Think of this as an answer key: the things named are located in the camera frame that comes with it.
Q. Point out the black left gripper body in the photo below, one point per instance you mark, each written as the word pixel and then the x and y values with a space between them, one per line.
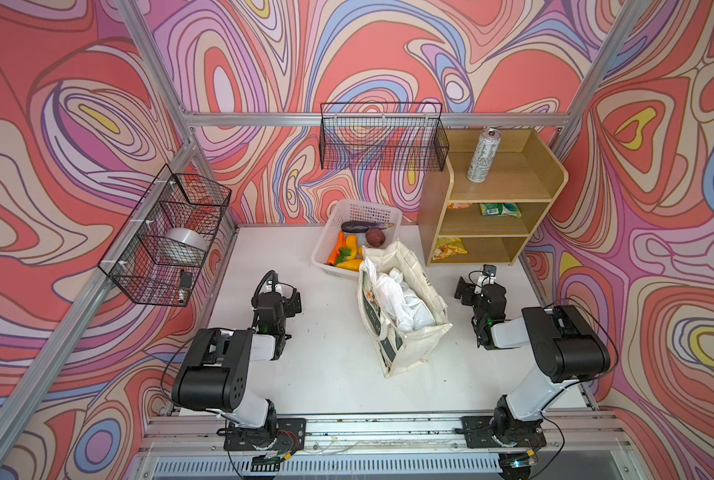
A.
pixel 286 310

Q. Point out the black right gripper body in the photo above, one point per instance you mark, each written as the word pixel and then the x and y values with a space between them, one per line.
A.
pixel 470 299

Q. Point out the white plastic grocery bag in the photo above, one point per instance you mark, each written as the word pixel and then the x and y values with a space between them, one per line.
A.
pixel 401 303

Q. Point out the cream canvas tote bag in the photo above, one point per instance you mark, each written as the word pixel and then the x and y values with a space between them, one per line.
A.
pixel 399 352

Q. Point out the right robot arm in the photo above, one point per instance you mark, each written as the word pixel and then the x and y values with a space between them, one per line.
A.
pixel 566 352

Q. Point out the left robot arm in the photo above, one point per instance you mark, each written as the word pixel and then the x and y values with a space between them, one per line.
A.
pixel 214 374

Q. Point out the yellow corn chips bag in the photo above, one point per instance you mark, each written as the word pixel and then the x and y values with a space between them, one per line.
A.
pixel 447 247

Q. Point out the yellow toy mango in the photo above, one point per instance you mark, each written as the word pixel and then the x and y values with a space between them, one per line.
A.
pixel 352 265
pixel 352 246

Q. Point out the orange toy carrot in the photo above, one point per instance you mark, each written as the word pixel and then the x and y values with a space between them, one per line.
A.
pixel 340 243

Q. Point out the green snack bag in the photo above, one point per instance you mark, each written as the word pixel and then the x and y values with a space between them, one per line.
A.
pixel 500 210

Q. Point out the wooden shelf unit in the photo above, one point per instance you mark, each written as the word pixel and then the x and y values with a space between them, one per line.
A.
pixel 525 172

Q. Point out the silver tape roll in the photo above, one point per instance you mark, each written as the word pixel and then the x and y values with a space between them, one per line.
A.
pixel 181 238

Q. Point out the white plastic perforated basket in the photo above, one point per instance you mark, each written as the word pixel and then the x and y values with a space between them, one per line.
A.
pixel 346 210

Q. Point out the purple toy eggplant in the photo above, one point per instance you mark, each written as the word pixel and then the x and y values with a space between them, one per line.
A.
pixel 357 226

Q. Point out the dark red toy fruit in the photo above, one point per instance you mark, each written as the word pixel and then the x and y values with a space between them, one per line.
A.
pixel 375 238

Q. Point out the silver drink can back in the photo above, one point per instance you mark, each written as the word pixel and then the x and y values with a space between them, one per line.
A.
pixel 484 155

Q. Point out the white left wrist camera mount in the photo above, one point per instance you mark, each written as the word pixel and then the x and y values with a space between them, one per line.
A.
pixel 273 287

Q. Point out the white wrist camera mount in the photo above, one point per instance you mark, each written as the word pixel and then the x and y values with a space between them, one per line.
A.
pixel 273 287
pixel 487 275

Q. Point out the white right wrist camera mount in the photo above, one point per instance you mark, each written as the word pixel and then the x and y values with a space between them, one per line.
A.
pixel 487 275

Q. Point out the black wire basket left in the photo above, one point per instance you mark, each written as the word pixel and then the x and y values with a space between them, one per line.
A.
pixel 174 225

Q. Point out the black wire basket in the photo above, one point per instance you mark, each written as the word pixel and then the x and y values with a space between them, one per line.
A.
pixel 382 136
pixel 174 225

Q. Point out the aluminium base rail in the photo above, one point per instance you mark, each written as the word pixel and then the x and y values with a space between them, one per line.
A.
pixel 583 444

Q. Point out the black wire basket back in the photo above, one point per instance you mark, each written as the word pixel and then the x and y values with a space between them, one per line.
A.
pixel 382 136

